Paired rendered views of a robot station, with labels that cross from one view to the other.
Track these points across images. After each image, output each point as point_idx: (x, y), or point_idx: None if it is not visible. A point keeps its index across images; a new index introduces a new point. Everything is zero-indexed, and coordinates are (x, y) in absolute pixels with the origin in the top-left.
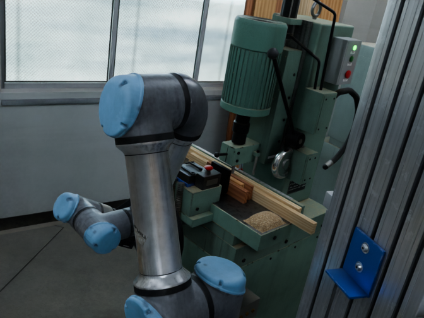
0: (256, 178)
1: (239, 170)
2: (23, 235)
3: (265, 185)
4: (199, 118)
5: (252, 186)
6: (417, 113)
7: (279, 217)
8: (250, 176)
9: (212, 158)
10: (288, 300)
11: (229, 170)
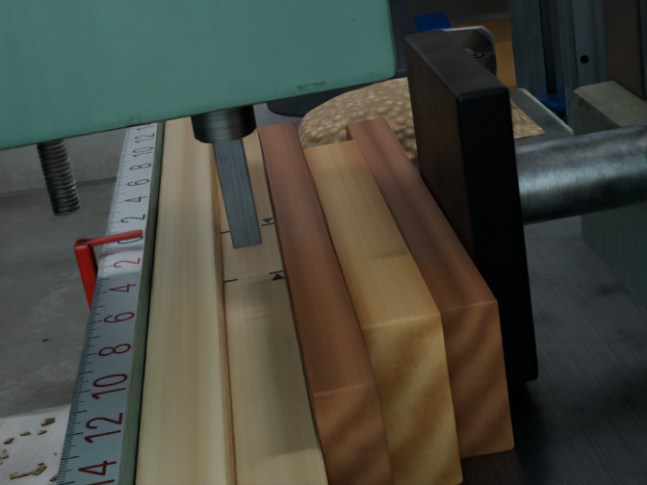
0: (127, 168)
1: (141, 237)
2: None
3: (151, 129)
4: None
5: (281, 123)
6: None
7: (322, 104)
8: (142, 186)
9: (159, 482)
10: None
11: (426, 33)
